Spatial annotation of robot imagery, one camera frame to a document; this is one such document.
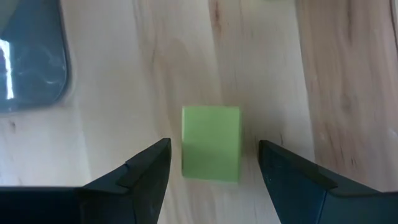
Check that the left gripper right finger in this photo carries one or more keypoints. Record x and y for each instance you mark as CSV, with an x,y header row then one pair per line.
x,y
311,196

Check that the dark grey plastic bin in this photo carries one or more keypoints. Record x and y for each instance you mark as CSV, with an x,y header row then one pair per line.
x,y
34,62

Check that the green wooden cube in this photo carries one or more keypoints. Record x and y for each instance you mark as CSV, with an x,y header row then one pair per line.
x,y
211,140

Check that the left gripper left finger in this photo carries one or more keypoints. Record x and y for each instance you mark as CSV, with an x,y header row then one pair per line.
x,y
93,202

